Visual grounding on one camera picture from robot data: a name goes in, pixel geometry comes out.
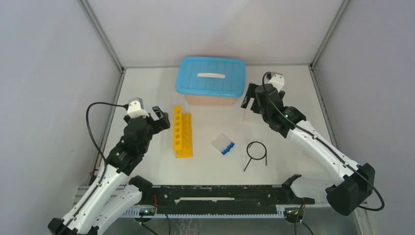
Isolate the blue plastic box lid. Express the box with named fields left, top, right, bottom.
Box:
left=176, top=56, right=246, bottom=98

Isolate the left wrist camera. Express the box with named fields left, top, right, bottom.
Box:
left=127, top=97, right=150, bottom=118

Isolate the pink plastic storage box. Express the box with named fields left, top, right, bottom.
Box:
left=185, top=95, right=237, bottom=106

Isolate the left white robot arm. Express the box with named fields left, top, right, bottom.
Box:
left=47, top=105, right=170, bottom=235

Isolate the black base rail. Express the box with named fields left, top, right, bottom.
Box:
left=139, top=175, right=315, bottom=215

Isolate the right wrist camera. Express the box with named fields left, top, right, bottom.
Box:
left=268, top=72, right=285, bottom=92

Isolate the right black cable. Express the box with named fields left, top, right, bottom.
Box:
left=262, top=71, right=385, bottom=212

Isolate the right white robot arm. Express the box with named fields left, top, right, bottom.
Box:
left=241, top=83, right=385, bottom=215

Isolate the black wire ring stand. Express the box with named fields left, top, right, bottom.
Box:
left=243, top=141, right=268, bottom=172

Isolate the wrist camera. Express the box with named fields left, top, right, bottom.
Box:
left=127, top=97, right=150, bottom=118
left=268, top=72, right=285, bottom=92

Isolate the blue-capped tube bundle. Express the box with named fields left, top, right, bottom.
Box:
left=211, top=133, right=235, bottom=156

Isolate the yellow test tube rack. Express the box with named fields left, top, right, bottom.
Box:
left=173, top=106, right=193, bottom=158

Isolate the clear plastic well plate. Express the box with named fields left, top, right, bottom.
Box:
left=243, top=108, right=266, bottom=124

